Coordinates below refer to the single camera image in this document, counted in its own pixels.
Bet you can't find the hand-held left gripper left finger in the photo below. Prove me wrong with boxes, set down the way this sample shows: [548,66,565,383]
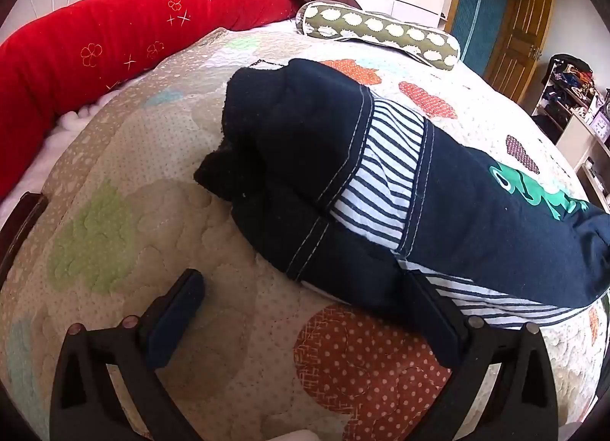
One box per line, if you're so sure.
[49,268,207,441]

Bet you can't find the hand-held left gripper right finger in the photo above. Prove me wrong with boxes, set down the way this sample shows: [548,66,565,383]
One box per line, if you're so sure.
[405,269,559,441]

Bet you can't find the navy striped pants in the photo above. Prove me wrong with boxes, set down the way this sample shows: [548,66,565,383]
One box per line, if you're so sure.
[193,58,610,331]

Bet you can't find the patchwork heart quilt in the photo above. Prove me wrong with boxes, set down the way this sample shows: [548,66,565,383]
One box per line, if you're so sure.
[0,24,604,441]

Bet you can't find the beige cabinet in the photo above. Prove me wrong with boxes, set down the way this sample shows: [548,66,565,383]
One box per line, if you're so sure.
[555,114,610,213]

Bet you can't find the white fleece sheet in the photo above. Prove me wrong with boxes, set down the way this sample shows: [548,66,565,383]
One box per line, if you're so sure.
[0,88,120,204]

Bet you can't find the pink table clock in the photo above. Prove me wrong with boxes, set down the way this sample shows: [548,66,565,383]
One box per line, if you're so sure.
[591,105,610,141]

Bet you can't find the cluttered storage shelf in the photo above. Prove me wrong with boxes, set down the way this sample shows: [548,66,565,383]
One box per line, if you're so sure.
[531,54,610,146]

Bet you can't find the green dotted bolster pillow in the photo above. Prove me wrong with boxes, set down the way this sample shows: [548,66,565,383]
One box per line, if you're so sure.
[295,0,462,72]

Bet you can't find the wooden door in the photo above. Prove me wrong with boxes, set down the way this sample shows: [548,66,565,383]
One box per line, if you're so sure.
[483,0,558,103]

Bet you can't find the red embroidered blanket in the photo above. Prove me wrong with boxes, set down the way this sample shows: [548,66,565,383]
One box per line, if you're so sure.
[0,0,299,201]

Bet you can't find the teal curtain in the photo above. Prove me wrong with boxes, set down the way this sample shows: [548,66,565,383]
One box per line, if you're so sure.
[450,0,515,75]

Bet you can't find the dark wooden bed frame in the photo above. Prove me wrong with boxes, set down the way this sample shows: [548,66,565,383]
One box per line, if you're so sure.
[0,192,48,280]

